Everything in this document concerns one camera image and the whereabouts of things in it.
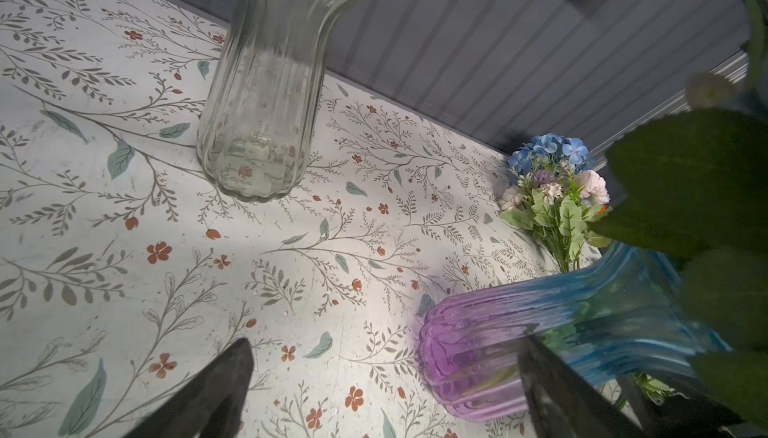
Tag blue purple glass vase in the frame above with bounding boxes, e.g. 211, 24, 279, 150
418, 243, 729, 423

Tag pink peach flower bunch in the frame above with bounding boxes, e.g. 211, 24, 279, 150
499, 164, 611, 273

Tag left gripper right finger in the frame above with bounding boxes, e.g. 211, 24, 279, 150
518, 335, 645, 438

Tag floral patterned table mat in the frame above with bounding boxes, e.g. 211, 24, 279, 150
1, 0, 554, 437

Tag blue hydrangea flower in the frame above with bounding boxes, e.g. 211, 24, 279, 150
507, 133, 596, 176

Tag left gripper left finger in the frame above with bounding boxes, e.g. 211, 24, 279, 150
127, 338, 254, 438

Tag pale blue peony stem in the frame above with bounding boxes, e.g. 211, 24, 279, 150
595, 0, 767, 428

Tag clear ribbed glass vase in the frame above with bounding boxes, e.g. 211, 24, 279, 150
196, 0, 361, 202

